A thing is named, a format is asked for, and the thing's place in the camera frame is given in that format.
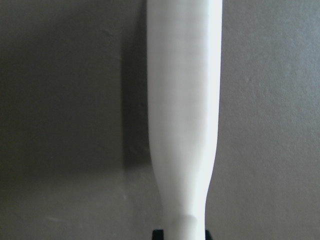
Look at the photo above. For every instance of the white hand brush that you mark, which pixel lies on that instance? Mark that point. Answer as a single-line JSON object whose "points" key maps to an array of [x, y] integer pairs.
{"points": [[184, 41]]}

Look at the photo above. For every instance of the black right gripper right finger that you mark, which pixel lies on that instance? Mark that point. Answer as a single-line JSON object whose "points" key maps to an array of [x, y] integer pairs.
{"points": [[208, 235]]}

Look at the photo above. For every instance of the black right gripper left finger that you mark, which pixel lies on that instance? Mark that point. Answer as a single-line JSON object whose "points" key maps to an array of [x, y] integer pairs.
{"points": [[157, 234]]}

